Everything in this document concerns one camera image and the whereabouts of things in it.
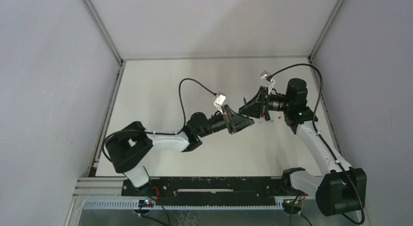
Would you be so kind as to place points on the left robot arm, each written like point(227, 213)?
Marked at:
point(126, 148)

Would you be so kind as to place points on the aluminium frame rails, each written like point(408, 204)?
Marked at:
point(97, 201)

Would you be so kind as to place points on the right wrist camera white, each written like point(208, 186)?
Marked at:
point(268, 78)

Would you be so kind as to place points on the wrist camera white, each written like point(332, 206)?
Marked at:
point(219, 101)
point(268, 78)

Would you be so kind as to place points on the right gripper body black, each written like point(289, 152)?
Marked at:
point(264, 102)

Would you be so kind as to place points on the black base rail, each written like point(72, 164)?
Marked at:
point(261, 191)

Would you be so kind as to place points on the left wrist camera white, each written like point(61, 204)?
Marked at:
point(219, 101)

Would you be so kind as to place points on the small circuit board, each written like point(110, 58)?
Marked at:
point(146, 203)

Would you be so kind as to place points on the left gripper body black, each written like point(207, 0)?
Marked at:
point(230, 120)

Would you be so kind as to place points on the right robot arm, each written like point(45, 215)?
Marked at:
point(340, 188)

